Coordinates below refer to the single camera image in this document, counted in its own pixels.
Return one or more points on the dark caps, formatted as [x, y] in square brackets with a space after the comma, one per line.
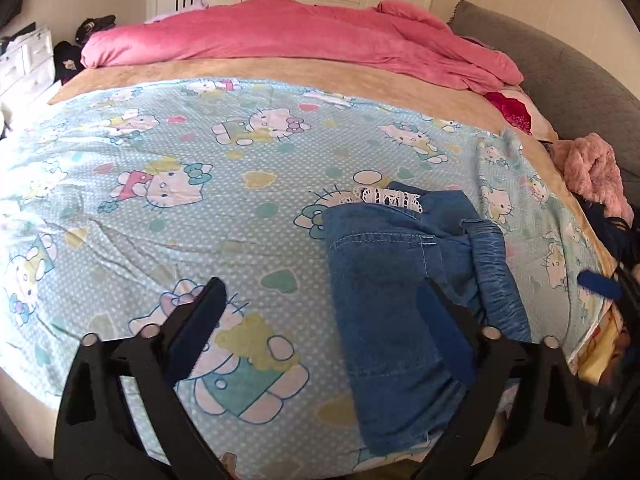
[75, 50]

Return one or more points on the pink duvet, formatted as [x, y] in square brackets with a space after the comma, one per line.
[280, 35]

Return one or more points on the yellow cartoon printed blanket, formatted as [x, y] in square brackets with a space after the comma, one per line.
[600, 345]

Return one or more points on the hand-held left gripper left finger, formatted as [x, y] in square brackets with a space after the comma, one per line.
[195, 330]

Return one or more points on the pink fluffy garment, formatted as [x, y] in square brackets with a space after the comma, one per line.
[595, 170]

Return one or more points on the cartoon cat printed bed sheet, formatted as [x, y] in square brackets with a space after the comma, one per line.
[200, 185]

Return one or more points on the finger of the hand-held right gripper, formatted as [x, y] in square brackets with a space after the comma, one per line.
[600, 284]

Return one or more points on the grey quilted headboard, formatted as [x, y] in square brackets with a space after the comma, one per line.
[550, 60]

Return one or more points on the lavender cloth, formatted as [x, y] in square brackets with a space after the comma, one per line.
[175, 10]

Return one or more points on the blue denim pants lace hem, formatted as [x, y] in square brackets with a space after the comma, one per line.
[400, 310]

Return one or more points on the beige blanket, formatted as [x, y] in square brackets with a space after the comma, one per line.
[300, 70]

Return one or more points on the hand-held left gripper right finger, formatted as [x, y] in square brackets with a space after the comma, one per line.
[445, 330]

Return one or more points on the navy garment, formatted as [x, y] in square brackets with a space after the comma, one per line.
[612, 230]

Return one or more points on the white drawer cabinet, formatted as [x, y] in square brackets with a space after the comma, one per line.
[25, 65]

